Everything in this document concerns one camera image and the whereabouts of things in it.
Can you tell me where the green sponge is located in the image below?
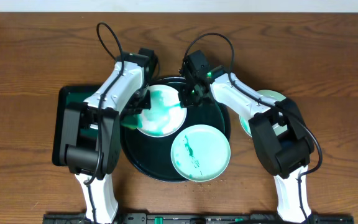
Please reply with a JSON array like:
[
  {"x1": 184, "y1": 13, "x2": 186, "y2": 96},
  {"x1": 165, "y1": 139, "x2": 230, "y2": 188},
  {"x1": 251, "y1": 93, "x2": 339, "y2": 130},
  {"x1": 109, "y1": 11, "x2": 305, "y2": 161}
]
[{"x1": 121, "y1": 114, "x2": 141, "y2": 129}]

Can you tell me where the green stained plate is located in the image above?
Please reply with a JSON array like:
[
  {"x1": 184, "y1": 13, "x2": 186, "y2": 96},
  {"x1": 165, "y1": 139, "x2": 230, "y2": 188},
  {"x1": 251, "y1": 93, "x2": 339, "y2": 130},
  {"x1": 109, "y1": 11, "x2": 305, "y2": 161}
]
[
  {"x1": 170, "y1": 124, "x2": 231, "y2": 182},
  {"x1": 136, "y1": 85, "x2": 187, "y2": 138}
]

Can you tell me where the green stained plate front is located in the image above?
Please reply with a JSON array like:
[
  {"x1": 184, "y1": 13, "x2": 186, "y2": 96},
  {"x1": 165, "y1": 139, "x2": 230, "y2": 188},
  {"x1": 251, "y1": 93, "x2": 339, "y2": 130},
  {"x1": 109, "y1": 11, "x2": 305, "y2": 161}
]
[{"x1": 170, "y1": 124, "x2": 231, "y2": 182}]

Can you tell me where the white plate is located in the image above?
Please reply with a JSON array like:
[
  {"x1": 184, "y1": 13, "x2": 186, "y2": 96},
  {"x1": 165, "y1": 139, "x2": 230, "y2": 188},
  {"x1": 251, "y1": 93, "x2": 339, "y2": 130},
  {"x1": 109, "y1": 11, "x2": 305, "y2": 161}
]
[{"x1": 238, "y1": 89, "x2": 289, "y2": 138}]

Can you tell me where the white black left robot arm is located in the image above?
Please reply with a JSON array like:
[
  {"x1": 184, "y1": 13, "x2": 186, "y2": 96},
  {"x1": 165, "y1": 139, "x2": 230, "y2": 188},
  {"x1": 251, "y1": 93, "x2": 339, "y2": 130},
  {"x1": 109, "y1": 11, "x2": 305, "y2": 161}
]
[{"x1": 52, "y1": 49, "x2": 157, "y2": 223}]

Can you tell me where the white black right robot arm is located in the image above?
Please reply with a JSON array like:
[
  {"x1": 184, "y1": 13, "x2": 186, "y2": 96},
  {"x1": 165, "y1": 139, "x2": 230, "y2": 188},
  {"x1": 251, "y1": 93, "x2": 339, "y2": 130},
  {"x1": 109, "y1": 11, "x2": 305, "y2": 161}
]
[{"x1": 179, "y1": 66, "x2": 319, "y2": 223}]

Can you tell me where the round black tray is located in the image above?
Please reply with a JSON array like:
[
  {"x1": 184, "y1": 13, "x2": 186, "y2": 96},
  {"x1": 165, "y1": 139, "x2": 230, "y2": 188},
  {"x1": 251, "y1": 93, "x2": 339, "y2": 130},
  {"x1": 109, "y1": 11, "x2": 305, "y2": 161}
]
[{"x1": 121, "y1": 103, "x2": 231, "y2": 182}]

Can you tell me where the rectangular black tray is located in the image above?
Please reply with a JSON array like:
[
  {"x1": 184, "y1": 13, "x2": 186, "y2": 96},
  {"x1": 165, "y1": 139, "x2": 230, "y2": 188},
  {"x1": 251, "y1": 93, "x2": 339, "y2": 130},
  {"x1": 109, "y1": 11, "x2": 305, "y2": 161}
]
[{"x1": 51, "y1": 84, "x2": 121, "y2": 167}]

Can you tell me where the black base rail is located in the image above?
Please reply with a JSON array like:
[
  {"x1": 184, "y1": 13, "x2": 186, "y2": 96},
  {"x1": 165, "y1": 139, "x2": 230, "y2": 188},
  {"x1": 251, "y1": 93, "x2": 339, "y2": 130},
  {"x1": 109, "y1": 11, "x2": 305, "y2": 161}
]
[{"x1": 42, "y1": 213, "x2": 355, "y2": 224}]

